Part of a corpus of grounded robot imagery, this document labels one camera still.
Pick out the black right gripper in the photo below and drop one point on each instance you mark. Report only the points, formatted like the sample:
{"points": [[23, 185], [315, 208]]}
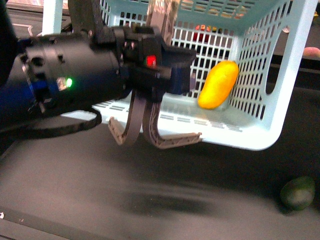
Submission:
{"points": [[150, 68]]}

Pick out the yellow mango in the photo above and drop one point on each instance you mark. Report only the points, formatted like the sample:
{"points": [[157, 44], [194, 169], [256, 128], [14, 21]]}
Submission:
{"points": [[218, 84]]}

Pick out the grey basket handle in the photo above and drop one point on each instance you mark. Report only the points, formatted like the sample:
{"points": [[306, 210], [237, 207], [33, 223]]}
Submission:
{"points": [[163, 15]]}

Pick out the light blue plastic basket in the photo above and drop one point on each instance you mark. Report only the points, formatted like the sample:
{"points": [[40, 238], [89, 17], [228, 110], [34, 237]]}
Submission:
{"points": [[247, 58]]}

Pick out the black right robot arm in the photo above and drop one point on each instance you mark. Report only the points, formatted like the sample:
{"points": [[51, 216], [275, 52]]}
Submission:
{"points": [[49, 84]]}

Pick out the pink peach front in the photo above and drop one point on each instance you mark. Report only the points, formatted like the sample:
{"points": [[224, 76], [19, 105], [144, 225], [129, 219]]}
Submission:
{"points": [[311, 52]]}

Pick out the green avocado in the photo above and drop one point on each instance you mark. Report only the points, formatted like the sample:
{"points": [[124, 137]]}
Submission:
{"points": [[298, 193]]}

